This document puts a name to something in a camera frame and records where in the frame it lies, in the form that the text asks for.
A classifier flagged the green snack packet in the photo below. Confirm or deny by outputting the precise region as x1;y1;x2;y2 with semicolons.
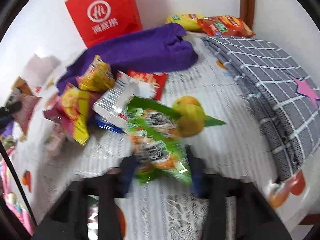
127;96;192;185

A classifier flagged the blue snack packet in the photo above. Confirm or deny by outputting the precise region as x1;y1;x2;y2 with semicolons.
94;114;124;134

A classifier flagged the white striped snack packet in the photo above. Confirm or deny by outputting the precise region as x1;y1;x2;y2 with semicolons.
93;71;156;132

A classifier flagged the pink yellow sweet-potato snack bag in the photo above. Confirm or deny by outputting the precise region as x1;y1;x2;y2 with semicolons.
43;83;101;146

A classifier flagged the red snack packet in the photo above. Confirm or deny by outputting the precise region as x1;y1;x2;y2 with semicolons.
127;69;168;100

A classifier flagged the yellow snack packet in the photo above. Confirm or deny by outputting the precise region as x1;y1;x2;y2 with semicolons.
76;55;115;93

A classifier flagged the white paper bag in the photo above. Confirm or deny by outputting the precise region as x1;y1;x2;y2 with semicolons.
21;54;61;87

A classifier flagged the fruit print tablecloth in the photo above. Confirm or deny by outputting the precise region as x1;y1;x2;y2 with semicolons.
12;35;319;239

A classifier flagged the purple fabric basket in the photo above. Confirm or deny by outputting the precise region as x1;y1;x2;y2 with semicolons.
56;23;198;95

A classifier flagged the grey checked folded cloth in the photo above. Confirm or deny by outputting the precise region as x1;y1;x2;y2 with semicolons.
203;36;319;181

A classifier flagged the red paper bag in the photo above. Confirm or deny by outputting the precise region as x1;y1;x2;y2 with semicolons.
65;0;143;48

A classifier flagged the red-orange chips bag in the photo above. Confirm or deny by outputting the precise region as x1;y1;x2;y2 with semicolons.
197;15;255;37

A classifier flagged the yellow chips bag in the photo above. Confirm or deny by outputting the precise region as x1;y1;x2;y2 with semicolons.
165;14;204;31

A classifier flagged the brown wooden trim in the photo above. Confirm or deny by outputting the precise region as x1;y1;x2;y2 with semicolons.
240;0;255;29

